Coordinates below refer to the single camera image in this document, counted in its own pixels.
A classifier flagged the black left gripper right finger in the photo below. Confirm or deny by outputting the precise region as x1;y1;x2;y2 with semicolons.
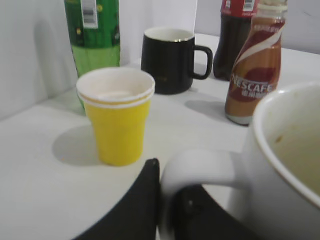
172;185;254;240

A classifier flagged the black ceramic mug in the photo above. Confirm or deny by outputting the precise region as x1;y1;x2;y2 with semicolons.
140;27;213;95

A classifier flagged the cola bottle red label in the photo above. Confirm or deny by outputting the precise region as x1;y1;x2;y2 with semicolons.
213;0;259;81

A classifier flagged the yellow paper cup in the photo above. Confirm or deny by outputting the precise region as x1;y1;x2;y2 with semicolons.
76;67;156;166

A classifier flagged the green soda bottle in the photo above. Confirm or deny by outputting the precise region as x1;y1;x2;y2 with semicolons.
63;0;122;116

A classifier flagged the white ceramic mug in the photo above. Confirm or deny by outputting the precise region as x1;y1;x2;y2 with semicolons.
158;82;320;240

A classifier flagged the brown Nescafe coffee bottle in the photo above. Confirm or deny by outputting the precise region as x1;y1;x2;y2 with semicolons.
224;0;288;126

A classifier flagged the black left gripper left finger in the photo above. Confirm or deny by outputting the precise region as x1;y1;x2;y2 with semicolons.
76;158;160;240

